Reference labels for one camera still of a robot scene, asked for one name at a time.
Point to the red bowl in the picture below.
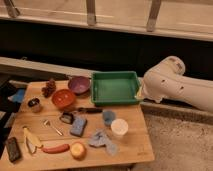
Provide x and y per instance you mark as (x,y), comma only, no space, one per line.
(63,98)

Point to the black rectangular block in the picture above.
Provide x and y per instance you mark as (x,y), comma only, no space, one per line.
(13,149)

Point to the metal spoon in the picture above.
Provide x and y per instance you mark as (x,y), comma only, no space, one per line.
(47,123)

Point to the black handled knife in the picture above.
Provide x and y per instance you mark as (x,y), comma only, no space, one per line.
(87,110)

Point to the red sausage toy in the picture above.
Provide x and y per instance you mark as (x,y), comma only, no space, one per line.
(55,150)

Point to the banana toy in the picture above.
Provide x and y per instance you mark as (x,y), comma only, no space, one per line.
(31,141)

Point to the small dark toy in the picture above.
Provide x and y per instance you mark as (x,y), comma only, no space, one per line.
(67,118)

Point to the purple bowl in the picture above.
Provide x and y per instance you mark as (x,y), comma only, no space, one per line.
(79,84)

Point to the green plastic tray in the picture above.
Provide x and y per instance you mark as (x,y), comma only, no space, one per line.
(114,88)

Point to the white plastic cup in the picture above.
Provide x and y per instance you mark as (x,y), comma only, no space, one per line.
(119,127)

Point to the blue sponge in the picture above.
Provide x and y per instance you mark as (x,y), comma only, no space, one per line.
(78,126)

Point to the bunch of grapes toy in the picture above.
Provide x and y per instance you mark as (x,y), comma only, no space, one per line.
(49,89)

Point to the blue plastic cup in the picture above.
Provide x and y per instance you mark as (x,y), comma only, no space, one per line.
(108,116)

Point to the blue cloth at left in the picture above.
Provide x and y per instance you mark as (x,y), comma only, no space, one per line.
(18,96)

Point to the light blue towel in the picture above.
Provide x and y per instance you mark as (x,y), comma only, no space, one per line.
(100,139)

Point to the wooden table board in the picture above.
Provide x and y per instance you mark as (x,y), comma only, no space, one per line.
(133,147)

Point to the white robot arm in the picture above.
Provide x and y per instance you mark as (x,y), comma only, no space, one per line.
(166,80)

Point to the small brown jar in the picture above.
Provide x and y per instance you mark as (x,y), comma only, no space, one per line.
(34,105)

